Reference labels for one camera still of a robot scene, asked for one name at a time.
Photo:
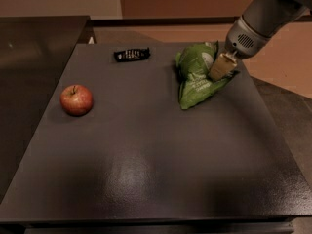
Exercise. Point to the dark side counter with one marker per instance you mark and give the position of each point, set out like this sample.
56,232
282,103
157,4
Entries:
34,52

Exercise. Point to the red apple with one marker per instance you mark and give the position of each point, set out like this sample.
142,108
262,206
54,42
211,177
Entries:
76,100

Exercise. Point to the green rice chip bag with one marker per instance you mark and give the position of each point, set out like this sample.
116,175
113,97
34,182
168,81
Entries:
193,65

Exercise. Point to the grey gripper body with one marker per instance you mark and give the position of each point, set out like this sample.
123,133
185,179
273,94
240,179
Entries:
243,39

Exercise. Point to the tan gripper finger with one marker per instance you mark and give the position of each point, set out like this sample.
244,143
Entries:
223,65

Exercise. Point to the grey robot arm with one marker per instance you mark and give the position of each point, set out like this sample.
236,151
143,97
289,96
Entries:
254,29

